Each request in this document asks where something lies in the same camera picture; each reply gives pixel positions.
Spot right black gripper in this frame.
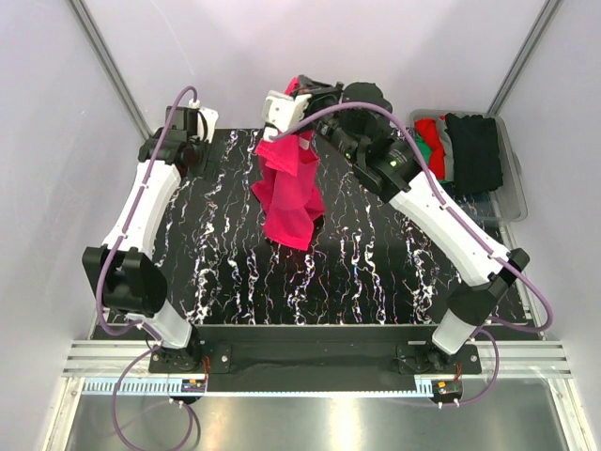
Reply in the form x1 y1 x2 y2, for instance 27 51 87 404
289 75 363 164

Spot magenta t shirt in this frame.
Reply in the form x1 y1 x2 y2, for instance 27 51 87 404
252 76 325 251

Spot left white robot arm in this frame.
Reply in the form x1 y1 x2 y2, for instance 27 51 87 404
82 101 219 372

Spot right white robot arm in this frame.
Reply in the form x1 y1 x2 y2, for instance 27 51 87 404
291 75 530 375

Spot red folded t shirt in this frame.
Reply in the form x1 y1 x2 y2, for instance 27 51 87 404
414 118 446 181

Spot green folded t shirt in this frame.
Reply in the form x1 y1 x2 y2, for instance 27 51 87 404
415 134 432 164

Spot grey folded t shirt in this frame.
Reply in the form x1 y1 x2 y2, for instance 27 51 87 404
435 116 455 182

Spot black folded t shirt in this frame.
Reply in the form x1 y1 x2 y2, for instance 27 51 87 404
445 113 503 195

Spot clear plastic bin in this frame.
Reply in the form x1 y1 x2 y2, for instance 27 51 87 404
409 109 528 224

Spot left orange connector module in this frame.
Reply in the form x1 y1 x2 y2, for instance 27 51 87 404
181 377 207 393

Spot orange connector module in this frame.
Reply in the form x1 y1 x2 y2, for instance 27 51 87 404
181 377 207 393
433 380 463 397

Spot right orange connector module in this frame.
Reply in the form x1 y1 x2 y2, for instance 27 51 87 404
433 380 463 397

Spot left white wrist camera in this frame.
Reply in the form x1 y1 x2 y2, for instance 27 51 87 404
188 100 219 144

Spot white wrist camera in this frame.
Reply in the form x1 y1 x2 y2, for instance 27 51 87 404
188 100 219 144
261 90 312 143

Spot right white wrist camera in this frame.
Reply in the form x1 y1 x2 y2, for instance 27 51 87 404
261 90 312 143

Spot left aluminium corner post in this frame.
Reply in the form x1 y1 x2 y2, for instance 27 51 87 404
66 0 152 140

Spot aluminium corner post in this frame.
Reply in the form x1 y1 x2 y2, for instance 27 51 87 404
486 0 563 116
66 0 152 140

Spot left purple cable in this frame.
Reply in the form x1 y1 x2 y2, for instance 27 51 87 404
94 86 203 450

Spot purple cable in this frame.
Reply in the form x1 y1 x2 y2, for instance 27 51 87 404
94 86 203 450
271 101 558 408

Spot aluminium frame rail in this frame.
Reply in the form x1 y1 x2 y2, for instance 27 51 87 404
63 340 572 379

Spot right aluminium corner post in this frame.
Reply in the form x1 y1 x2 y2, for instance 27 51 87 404
486 0 563 116

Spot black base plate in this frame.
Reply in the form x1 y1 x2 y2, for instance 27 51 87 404
147 323 482 375

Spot white slotted cable duct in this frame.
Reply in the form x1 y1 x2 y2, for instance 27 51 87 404
82 378 436 396

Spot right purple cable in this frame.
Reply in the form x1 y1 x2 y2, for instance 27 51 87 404
271 101 558 408

